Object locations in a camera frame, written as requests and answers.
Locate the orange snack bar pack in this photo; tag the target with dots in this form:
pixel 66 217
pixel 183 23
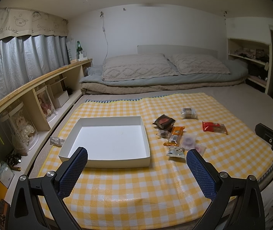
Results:
pixel 175 137

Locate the grey curtain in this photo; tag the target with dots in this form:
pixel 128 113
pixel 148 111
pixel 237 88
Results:
pixel 23 59

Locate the right beige pillow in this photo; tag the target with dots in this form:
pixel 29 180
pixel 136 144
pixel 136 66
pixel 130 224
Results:
pixel 198 64

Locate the wooden bedside shelf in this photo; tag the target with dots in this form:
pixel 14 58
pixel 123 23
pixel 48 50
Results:
pixel 70 74

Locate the black red round cake pack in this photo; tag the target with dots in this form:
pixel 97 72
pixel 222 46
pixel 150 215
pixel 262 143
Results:
pixel 164 122

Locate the beige folded blanket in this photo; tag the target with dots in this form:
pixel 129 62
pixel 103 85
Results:
pixel 97 88

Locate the yellow checkered cloth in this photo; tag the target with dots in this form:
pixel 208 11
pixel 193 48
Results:
pixel 166 193

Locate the pink candy clear pack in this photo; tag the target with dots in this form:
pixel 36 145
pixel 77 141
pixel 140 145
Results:
pixel 200 149

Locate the small wooden drawer box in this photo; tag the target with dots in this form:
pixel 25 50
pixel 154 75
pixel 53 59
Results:
pixel 57 91

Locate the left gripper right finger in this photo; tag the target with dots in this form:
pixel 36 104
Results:
pixel 200 169

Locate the white wall shelf unit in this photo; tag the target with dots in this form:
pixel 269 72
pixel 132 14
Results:
pixel 257 56

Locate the beige pillow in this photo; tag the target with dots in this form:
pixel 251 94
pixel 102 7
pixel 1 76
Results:
pixel 135 67
pixel 198 64

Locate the clear brown cookie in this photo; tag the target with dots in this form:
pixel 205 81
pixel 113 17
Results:
pixel 188 113

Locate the white cardboard tray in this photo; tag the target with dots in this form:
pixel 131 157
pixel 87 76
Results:
pixel 111 142

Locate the green glass bottle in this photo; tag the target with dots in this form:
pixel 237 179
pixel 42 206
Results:
pixel 79 50

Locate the crumpled clear plastic wrapper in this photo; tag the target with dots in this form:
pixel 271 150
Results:
pixel 56 141

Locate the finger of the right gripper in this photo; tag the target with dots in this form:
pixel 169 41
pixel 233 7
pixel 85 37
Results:
pixel 264 132

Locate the red snack pack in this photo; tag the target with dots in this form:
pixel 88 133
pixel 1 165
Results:
pixel 214 127

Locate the left beige pillow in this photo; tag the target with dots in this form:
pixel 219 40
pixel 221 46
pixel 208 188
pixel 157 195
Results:
pixel 135 67

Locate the doll in clear case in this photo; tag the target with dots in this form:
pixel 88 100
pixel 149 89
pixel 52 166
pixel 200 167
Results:
pixel 46 103

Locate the beige doodle valance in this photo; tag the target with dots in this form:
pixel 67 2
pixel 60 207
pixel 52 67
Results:
pixel 22 22

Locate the grey blue duvet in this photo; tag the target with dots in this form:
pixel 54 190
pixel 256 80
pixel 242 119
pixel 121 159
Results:
pixel 238 71

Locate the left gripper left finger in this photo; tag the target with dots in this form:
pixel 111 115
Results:
pixel 69 171

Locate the white doll in dome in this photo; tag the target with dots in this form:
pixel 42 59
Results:
pixel 19 128

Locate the white panda cookie pack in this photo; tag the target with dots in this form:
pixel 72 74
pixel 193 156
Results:
pixel 175 151

